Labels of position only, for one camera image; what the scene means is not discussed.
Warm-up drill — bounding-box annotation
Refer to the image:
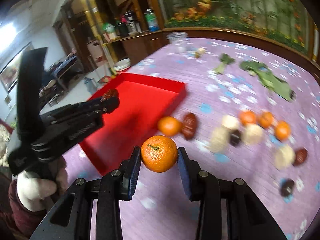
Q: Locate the orange tangerine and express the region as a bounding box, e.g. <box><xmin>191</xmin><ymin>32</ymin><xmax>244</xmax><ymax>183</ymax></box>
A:
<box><xmin>141</xmin><ymin>135</ymin><xmax>178</xmax><ymax>173</ymax></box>

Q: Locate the beige corn cake piece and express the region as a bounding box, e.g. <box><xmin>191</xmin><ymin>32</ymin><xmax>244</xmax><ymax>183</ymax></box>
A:
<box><xmin>242</xmin><ymin>124</ymin><xmax>264</xmax><ymax>145</ymax></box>

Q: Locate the large red date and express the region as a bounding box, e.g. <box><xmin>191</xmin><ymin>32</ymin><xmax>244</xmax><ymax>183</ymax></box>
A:
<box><xmin>293</xmin><ymin>148</ymin><xmax>308</xmax><ymax>166</ymax></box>

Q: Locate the left gloved hand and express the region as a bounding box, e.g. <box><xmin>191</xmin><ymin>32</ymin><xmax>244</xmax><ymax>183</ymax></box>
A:
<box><xmin>17</xmin><ymin>157</ymin><xmax>68</xmax><ymax>212</ymax></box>

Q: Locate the red rectangular tray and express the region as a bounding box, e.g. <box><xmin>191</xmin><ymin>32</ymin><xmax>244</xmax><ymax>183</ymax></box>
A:
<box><xmin>80</xmin><ymin>73</ymin><xmax>187</xmax><ymax>176</ymax></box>

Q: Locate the grey floor thermos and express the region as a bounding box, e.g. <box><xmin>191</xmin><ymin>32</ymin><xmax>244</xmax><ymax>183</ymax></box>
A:
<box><xmin>84</xmin><ymin>77</ymin><xmax>98</xmax><ymax>95</ymax></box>

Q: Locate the purple floral tablecloth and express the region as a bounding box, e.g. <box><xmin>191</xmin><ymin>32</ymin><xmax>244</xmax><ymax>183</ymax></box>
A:
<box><xmin>62</xmin><ymin>37</ymin><xmax>320</xmax><ymax>240</ymax></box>

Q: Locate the small green vegetable stalk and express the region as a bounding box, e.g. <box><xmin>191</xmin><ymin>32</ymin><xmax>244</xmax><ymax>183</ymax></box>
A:
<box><xmin>214</xmin><ymin>53</ymin><xmax>235</xmax><ymax>74</ymax></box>

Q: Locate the large leafy green vegetable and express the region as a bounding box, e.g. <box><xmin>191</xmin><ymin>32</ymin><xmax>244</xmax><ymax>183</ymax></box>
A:
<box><xmin>239</xmin><ymin>61</ymin><xmax>296</xmax><ymax>101</ymax></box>

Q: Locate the clear plastic cup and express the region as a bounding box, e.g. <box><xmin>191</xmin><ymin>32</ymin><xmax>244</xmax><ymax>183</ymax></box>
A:
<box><xmin>167</xmin><ymin>31</ymin><xmax>188</xmax><ymax>54</ymax></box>

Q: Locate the steel thermos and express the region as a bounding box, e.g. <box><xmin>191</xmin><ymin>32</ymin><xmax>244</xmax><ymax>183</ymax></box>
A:
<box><xmin>124</xmin><ymin>10</ymin><xmax>141</xmax><ymax>35</ymax></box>

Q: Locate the green water bottle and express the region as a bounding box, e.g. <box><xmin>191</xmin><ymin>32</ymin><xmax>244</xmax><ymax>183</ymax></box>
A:
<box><xmin>145</xmin><ymin>8</ymin><xmax>159</xmax><ymax>31</ymax></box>

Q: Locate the flower mural glass panel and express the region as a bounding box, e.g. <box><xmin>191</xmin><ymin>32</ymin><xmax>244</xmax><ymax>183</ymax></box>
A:
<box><xmin>159</xmin><ymin>0</ymin><xmax>309</xmax><ymax>54</ymax></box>

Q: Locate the framed wall painting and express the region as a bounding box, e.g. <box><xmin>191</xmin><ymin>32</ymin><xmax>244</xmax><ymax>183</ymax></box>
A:
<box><xmin>1</xmin><ymin>42</ymin><xmax>34</xmax><ymax>93</ymax></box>

